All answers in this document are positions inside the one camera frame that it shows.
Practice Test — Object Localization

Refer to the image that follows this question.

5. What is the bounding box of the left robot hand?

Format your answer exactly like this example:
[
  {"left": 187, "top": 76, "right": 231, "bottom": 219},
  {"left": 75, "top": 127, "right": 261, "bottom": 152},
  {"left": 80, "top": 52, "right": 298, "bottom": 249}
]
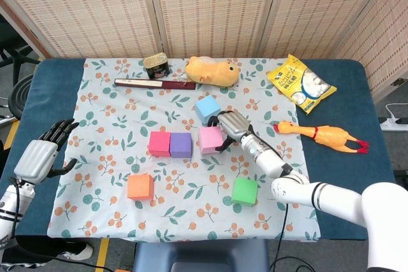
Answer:
[{"left": 13, "top": 118, "right": 80, "bottom": 185}]

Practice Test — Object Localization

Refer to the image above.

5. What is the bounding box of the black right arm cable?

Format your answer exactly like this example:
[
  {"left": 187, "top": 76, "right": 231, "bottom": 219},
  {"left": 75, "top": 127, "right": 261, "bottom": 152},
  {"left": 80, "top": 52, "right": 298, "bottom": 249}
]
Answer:
[{"left": 247, "top": 130, "right": 317, "bottom": 272}]

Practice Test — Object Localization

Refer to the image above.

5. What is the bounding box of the purple foam cube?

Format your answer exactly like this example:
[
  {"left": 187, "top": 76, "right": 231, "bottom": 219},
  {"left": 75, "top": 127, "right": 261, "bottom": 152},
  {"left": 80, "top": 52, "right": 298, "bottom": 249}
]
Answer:
[{"left": 169, "top": 132, "right": 193, "bottom": 159}]

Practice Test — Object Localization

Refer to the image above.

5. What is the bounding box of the light pink foam cube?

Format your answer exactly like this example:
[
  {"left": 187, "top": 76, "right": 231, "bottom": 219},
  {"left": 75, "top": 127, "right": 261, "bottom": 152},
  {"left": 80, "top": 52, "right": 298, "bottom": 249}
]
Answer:
[{"left": 198, "top": 125, "right": 224, "bottom": 155}]

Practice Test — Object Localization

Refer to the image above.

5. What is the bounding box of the floral print tablecloth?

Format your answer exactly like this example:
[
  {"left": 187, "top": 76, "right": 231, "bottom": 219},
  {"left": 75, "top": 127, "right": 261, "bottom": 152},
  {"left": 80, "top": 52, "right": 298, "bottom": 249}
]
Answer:
[{"left": 47, "top": 57, "right": 321, "bottom": 243}]

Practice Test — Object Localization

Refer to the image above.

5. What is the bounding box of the white charger cable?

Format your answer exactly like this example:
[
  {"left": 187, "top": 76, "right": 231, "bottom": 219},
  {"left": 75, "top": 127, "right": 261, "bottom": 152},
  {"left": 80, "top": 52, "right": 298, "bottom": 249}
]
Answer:
[{"left": 384, "top": 103, "right": 408, "bottom": 122}]

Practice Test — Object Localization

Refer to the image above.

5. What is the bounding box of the gold black tin can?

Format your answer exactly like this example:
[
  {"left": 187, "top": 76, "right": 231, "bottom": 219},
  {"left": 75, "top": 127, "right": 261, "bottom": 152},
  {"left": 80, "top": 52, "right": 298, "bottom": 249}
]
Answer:
[{"left": 142, "top": 52, "right": 171, "bottom": 80}]

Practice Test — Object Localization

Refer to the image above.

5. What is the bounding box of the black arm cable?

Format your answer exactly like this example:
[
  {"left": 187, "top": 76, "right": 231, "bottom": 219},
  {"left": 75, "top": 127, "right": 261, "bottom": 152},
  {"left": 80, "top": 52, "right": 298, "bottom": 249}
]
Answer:
[
  {"left": 8, "top": 176, "right": 112, "bottom": 272},
  {"left": 247, "top": 130, "right": 317, "bottom": 272}
]

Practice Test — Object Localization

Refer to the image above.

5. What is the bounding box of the black striped trouser leg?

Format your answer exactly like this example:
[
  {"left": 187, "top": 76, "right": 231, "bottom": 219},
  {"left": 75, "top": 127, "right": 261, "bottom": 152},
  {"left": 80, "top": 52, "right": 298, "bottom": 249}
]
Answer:
[{"left": 0, "top": 236, "right": 89, "bottom": 268}]

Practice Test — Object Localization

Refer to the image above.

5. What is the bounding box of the black office chair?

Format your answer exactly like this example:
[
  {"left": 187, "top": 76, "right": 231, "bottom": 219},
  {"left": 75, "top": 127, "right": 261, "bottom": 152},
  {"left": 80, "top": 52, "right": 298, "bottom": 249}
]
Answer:
[{"left": 0, "top": 22, "right": 41, "bottom": 85}]

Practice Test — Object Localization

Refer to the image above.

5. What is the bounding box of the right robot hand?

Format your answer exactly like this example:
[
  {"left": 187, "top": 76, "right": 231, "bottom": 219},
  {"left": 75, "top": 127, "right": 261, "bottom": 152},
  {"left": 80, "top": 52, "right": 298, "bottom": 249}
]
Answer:
[{"left": 206, "top": 110, "right": 253, "bottom": 154}]

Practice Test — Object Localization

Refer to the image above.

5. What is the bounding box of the light blue foam cube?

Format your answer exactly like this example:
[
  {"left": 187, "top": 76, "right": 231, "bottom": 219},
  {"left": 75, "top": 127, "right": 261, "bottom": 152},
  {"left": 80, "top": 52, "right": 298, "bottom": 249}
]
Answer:
[{"left": 194, "top": 94, "right": 222, "bottom": 125}]

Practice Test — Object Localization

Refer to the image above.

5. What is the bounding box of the orange foam cube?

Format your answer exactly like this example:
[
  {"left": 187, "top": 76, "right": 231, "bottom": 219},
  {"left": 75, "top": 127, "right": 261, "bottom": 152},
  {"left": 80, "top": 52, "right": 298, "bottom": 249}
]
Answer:
[{"left": 126, "top": 173, "right": 155, "bottom": 201}]

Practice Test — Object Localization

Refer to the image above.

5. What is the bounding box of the black round stool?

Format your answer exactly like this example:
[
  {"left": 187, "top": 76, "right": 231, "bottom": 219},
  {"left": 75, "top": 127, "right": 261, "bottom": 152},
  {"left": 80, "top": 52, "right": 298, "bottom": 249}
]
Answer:
[{"left": 8, "top": 74, "right": 34, "bottom": 120}]

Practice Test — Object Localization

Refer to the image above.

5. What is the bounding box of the yellow rubber chicken toy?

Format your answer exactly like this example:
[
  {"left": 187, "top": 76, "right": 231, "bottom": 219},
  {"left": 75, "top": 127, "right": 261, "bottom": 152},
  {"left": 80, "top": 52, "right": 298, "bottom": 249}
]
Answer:
[{"left": 273, "top": 120, "right": 370, "bottom": 154}]

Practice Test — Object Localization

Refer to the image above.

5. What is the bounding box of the white shoe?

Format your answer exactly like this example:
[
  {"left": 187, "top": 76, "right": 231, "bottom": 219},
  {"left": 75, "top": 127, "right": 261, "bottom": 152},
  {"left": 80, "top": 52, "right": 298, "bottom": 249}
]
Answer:
[{"left": 60, "top": 242, "right": 94, "bottom": 261}]

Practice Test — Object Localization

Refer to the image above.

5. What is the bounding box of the white power strip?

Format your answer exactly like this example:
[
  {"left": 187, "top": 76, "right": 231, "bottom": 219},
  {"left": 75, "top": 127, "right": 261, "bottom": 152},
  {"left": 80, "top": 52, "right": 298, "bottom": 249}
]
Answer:
[{"left": 379, "top": 117, "right": 408, "bottom": 132}]

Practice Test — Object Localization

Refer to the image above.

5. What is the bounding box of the magenta foam cube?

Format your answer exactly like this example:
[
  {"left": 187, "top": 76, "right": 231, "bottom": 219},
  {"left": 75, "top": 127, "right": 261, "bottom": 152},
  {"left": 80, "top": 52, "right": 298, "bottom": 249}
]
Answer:
[{"left": 147, "top": 131, "right": 172, "bottom": 157}]

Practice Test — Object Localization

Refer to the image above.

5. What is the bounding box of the yellow plush duck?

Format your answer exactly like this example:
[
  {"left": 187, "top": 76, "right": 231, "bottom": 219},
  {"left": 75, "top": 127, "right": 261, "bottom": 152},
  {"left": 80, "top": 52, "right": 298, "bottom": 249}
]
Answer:
[{"left": 185, "top": 55, "right": 241, "bottom": 88}]

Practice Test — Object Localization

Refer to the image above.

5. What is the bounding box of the long dark red box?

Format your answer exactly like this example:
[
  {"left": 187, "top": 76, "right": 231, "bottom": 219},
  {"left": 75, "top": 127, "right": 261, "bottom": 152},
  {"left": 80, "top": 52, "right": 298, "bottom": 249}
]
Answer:
[{"left": 113, "top": 78, "right": 198, "bottom": 91}]

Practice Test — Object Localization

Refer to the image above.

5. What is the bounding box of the yellow marshmallow bag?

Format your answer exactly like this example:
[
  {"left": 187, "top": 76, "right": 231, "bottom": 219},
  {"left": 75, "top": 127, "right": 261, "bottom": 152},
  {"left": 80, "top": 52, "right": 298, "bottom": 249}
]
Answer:
[{"left": 266, "top": 54, "right": 338, "bottom": 115}]

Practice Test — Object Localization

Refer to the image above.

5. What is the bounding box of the dark blue table cover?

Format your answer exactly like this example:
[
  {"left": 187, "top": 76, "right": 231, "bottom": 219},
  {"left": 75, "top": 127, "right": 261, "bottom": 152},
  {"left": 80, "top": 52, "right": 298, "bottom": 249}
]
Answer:
[{"left": 0, "top": 58, "right": 396, "bottom": 241}]

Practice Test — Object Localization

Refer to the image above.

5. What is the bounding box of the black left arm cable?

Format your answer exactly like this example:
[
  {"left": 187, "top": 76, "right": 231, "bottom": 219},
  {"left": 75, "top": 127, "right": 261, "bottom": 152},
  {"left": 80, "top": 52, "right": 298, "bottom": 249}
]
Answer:
[{"left": 8, "top": 176, "right": 112, "bottom": 272}]

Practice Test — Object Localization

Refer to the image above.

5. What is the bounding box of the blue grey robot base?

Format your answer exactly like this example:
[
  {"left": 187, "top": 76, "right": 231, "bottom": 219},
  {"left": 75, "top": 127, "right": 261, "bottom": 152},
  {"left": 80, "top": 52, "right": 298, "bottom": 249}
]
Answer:
[{"left": 132, "top": 239, "right": 270, "bottom": 272}]

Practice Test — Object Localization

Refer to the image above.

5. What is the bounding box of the green foam cube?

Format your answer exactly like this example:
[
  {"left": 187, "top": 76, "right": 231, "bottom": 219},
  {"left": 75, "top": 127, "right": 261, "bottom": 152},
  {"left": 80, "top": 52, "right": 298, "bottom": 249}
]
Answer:
[{"left": 231, "top": 177, "right": 258, "bottom": 206}]

